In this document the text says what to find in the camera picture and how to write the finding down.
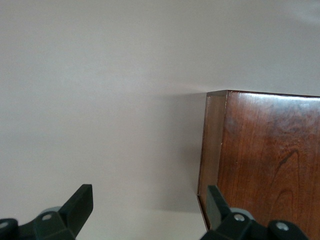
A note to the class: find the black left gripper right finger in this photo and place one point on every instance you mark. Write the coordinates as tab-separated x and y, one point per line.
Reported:
217	215

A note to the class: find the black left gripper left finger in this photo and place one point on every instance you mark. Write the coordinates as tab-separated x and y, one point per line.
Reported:
71	215

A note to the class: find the dark wooden cabinet box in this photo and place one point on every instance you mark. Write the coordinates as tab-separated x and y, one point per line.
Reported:
262	150

